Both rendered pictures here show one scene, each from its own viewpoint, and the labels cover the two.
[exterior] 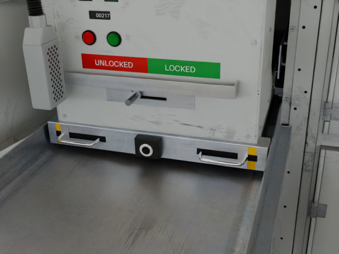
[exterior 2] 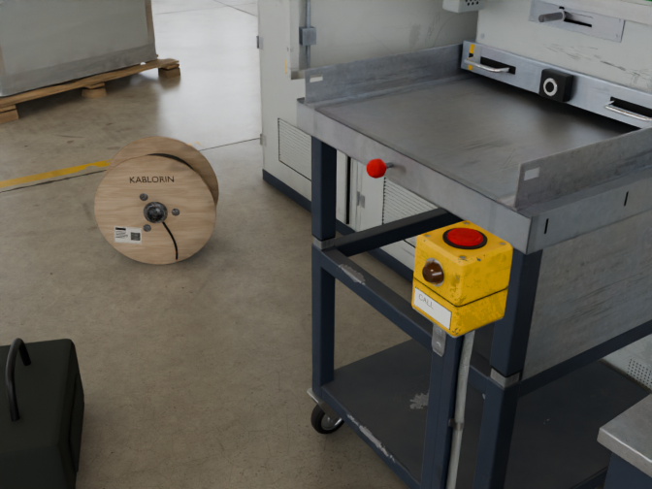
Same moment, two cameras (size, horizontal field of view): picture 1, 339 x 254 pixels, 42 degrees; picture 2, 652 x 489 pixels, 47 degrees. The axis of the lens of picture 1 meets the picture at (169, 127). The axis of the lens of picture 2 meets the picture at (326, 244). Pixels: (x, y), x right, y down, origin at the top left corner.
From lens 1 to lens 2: 64 cm
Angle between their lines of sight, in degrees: 34
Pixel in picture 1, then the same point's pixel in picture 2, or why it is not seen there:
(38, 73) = not seen: outside the picture
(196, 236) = not seen: hidden behind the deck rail
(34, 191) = (413, 98)
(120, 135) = (531, 67)
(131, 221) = (485, 138)
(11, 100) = (440, 16)
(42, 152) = (446, 75)
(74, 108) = (494, 26)
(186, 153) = (597, 102)
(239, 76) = not seen: outside the picture
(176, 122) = (597, 58)
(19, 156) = (416, 64)
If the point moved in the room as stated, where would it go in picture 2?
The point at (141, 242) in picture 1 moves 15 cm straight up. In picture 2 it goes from (478, 150) to (488, 59)
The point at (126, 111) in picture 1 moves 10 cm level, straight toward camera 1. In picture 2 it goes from (545, 37) to (528, 48)
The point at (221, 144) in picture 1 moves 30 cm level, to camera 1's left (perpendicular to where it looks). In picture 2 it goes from (638, 95) to (480, 65)
